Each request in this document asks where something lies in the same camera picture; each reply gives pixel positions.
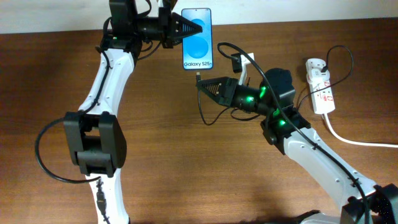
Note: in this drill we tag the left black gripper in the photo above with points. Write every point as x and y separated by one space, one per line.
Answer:
169 23

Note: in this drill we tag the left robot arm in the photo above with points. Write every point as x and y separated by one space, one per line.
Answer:
94 137

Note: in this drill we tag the white USB charger plug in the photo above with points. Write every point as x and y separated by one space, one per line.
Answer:
315 76

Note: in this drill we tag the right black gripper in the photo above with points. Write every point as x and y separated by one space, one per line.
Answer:
227 92

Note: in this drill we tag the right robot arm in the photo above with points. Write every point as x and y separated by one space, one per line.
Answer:
358 197

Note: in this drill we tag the white power strip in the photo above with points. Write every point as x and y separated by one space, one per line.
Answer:
321 93

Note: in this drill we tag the blue screen smartphone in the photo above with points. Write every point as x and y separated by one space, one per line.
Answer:
198 49

